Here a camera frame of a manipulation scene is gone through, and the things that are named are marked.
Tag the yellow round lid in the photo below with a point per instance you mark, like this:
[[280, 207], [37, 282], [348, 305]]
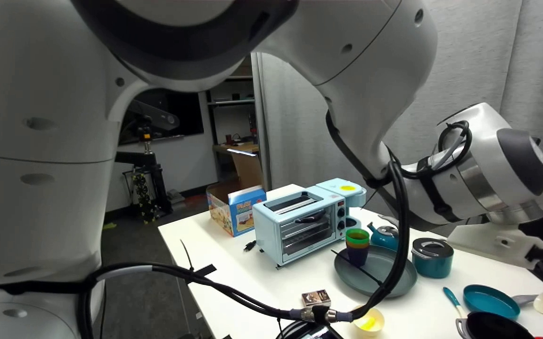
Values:
[[368, 322]]

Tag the small brown card box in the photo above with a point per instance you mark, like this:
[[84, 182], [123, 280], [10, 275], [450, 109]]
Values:
[[316, 295]]

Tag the blue and cardboard box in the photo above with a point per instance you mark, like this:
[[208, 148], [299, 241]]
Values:
[[244, 209]]

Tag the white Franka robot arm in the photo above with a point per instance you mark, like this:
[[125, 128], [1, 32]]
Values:
[[46, 124]]

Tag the black wall monitor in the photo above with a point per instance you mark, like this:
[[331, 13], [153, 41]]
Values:
[[187, 113]]

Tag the light blue box yellow sticker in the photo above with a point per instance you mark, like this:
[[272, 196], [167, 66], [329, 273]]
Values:
[[344, 188]]

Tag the open cardboard box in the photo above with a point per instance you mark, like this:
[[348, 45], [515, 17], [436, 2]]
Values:
[[246, 165]]

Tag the green cup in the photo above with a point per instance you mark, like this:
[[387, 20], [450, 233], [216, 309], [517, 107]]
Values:
[[357, 235]]

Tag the small black plug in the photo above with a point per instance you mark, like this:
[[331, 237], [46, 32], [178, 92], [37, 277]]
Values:
[[250, 245]]

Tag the purple cup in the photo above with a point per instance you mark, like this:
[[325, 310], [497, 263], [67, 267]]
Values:
[[357, 256]]

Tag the glossy black tray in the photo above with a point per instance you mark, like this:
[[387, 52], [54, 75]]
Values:
[[321, 331]]

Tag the black tripod stand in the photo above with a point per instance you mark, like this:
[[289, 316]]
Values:
[[150, 162]]

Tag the black tape strip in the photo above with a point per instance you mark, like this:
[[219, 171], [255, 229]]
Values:
[[204, 271]]

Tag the white shelf unit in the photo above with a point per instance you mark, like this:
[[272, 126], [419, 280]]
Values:
[[235, 118]]

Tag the teal pot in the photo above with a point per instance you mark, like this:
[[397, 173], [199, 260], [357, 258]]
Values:
[[433, 258]]

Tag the grey-blue plate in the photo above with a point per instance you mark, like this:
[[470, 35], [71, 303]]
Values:
[[367, 278]]

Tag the light blue toaster oven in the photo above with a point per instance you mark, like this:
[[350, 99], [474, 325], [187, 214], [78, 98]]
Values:
[[293, 226]]

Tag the white printed camera mount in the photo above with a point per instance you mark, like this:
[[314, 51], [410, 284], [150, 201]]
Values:
[[491, 241]]

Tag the small teal kettle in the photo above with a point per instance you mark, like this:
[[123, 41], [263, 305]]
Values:
[[385, 237]]

